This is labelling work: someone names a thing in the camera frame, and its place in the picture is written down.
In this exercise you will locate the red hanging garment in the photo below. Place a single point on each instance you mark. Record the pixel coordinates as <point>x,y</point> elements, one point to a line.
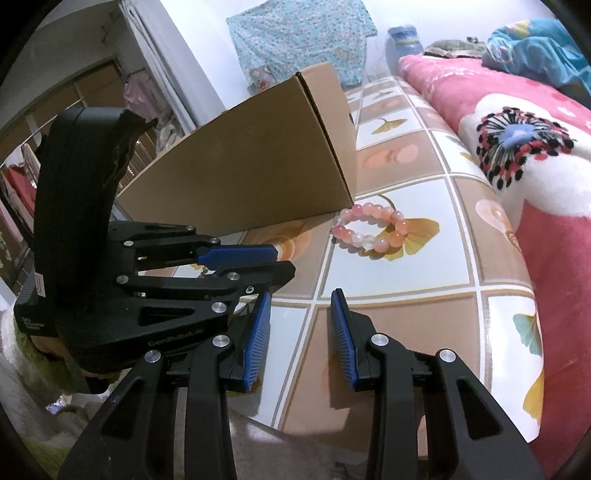
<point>21,193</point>

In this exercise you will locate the pink hanging garment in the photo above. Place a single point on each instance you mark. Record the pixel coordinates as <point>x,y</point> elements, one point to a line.
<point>143,97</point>

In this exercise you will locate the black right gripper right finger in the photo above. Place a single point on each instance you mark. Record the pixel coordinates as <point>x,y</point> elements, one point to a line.
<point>432,417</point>

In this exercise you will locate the ginkgo pattern table mat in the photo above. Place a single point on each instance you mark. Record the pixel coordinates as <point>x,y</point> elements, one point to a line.
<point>425,250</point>

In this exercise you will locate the pink floral blanket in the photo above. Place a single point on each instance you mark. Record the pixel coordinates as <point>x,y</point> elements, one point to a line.
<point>533,145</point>

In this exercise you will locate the brown cardboard box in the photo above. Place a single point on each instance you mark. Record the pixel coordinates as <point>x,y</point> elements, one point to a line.
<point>285,154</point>

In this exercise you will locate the blue water jug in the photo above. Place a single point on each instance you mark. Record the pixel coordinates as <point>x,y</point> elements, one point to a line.
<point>402,41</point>

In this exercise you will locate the blue patterned quilt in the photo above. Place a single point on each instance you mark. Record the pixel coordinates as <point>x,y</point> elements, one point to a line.
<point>541,50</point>

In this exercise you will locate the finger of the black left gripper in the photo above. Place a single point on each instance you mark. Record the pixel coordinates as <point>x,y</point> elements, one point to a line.
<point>141,246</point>
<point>184,295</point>

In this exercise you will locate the grey green pillow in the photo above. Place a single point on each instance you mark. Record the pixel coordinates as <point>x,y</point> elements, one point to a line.
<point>455,49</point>

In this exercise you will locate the teal floral hanging cloth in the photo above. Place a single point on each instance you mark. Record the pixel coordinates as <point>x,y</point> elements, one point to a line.
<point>278,38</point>

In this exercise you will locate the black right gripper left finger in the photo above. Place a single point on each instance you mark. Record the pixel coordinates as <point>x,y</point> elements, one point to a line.
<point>132,434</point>

